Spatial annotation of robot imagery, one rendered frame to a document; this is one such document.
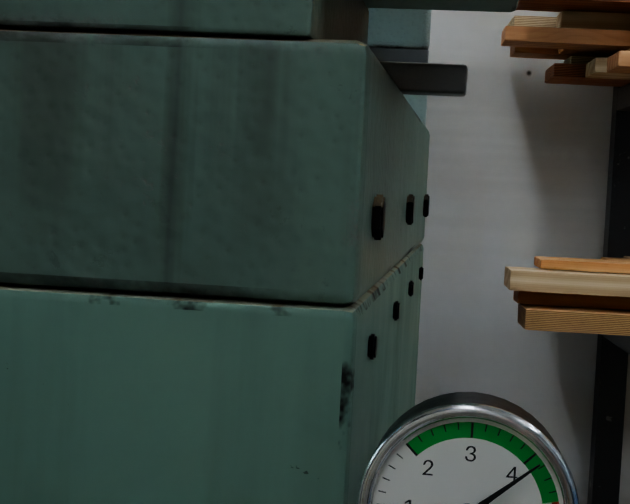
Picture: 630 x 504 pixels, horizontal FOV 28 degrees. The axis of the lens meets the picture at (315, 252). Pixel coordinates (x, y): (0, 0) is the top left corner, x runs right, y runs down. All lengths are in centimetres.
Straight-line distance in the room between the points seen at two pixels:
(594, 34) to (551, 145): 44
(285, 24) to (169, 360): 12
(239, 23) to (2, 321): 13
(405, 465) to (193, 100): 15
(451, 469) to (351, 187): 11
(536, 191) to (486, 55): 33
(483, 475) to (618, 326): 206
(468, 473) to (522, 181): 253
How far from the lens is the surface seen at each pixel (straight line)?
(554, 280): 241
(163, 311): 43
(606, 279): 242
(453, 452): 36
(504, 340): 290
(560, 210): 289
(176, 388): 44
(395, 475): 37
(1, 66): 45
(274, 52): 43
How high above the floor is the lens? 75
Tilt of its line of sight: 3 degrees down
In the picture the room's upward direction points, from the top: 3 degrees clockwise
